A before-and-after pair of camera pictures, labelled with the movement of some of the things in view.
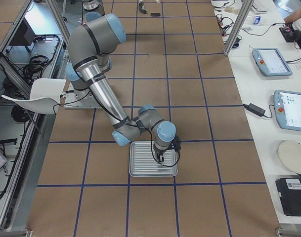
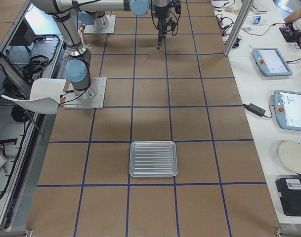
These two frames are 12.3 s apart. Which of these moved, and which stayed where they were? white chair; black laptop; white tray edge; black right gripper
Moved: black right gripper
Stayed: white chair; black laptop; white tray edge
